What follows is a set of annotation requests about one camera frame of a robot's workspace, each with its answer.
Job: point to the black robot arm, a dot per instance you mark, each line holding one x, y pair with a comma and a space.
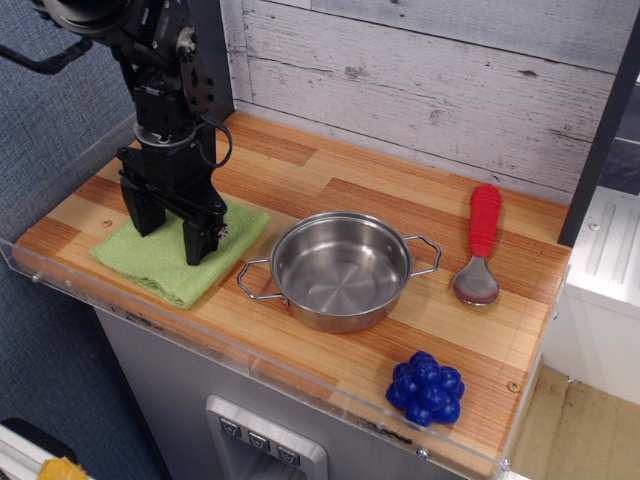
156, 46

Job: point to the red handled metal spoon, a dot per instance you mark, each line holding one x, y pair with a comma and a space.
474, 284

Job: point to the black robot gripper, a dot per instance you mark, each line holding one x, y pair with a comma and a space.
173, 173

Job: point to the dark grey left post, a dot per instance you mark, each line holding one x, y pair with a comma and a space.
207, 18

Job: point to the clear acrylic edge guard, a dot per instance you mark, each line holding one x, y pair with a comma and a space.
58, 202

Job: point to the dark grey post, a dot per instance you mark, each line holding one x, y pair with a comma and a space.
613, 112
207, 18

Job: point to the blue plastic grape bunch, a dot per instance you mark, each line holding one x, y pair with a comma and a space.
425, 391

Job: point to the silver dispenser button panel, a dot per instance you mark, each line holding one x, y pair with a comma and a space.
250, 446

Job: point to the grey toy cabinet front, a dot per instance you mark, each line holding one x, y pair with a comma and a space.
171, 382

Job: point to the green cloth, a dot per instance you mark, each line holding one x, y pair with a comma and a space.
158, 262

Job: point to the stainless steel pot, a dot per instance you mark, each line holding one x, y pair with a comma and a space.
343, 272

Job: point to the dark grey right post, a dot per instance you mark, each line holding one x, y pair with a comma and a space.
613, 112

